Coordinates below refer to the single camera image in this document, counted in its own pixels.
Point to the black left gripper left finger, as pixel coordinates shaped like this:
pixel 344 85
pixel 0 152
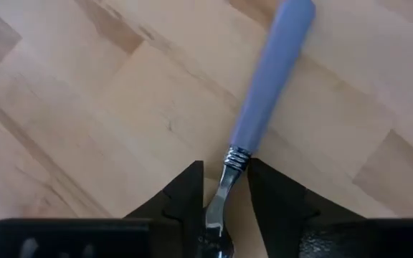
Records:
pixel 170 222

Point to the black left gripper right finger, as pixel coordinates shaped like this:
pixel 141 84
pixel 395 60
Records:
pixel 285 222

